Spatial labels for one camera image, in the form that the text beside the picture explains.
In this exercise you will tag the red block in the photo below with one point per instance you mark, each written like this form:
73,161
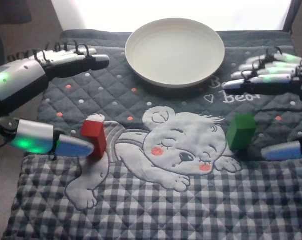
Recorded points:
94,132

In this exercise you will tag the white round plate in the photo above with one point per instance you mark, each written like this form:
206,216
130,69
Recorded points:
174,53

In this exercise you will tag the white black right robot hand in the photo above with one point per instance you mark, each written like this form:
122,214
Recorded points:
261,81

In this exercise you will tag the grey quilt with bear print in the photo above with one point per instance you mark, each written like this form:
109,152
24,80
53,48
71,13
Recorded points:
151,200

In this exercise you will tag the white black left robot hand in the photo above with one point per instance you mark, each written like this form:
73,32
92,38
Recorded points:
21,75

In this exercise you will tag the green block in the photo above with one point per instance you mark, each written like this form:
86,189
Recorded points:
239,133

